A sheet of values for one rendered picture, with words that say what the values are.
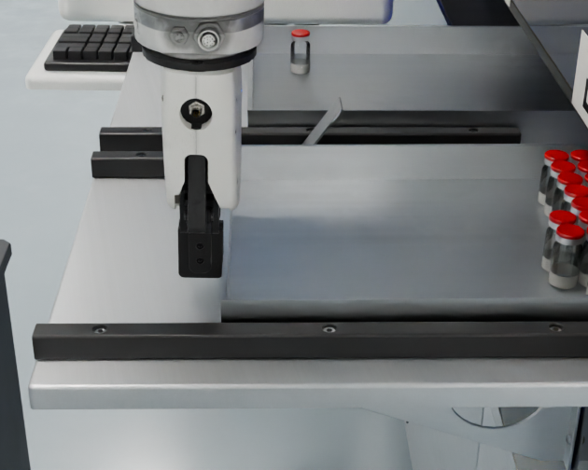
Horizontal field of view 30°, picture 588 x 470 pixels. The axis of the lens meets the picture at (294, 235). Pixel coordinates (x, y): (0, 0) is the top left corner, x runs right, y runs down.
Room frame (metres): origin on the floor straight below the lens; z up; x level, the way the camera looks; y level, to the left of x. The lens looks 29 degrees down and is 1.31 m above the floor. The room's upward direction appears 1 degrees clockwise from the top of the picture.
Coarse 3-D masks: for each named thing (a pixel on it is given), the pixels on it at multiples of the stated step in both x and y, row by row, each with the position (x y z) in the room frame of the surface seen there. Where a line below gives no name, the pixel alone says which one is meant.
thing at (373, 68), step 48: (288, 48) 1.23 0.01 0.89; (336, 48) 1.24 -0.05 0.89; (384, 48) 1.24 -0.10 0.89; (432, 48) 1.24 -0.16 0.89; (480, 48) 1.24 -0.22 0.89; (528, 48) 1.24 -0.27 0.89; (288, 96) 1.10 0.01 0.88; (336, 96) 1.10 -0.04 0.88; (384, 96) 1.10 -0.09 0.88; (432, 96) 1.10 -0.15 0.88; (480, 96) 1.10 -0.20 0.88; (528, 96) 1.11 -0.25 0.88
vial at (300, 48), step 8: (296, 40) 1.16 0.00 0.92; (304, 40) 1.17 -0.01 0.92; (296, 48) 1.16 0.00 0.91; (304, 48) 1.16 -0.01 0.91; (296, 56) 1.16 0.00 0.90; (304, 56) 1.16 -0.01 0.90; (296, 64) 1.16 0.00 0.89; (304, 64) 1.16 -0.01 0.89; (296, 72) 1.16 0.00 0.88; (304, 72) 1.16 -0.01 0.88
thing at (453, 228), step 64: (256, 192) 0.87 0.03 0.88; (320, 192) 0.87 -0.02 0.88; (384, 192) 0.87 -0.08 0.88; (448, 192) 0.87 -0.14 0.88; (512, 192) 0.87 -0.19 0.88; (256, 256) 0.75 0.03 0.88; (320, 256) 0.76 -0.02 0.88; (384, 256) 0.76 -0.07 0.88; (448, 256) 0.76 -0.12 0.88; (512, 256) 0.76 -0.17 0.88; (256, 320) 0.64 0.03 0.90; (320, 320) 0.64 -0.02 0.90; (384, 320) 0.64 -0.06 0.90; (448, 320) 0.64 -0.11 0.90; (512, 320) 0.64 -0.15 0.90; (576, 320) 0.65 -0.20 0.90
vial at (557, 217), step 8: (552, 216) 0.74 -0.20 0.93; (560, 216) 0.74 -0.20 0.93; (568, 216) 0.74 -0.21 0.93; (552, 224) 0.74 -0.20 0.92; (560, 224) 0.73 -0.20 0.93; (552, 232) 0.74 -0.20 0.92; (552, 240) 0.73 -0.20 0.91; (544, 248) 0.74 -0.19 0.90; (552, 248) 0.73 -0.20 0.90; (544, 256) 0.74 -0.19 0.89; (544, 264) 0.74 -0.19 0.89
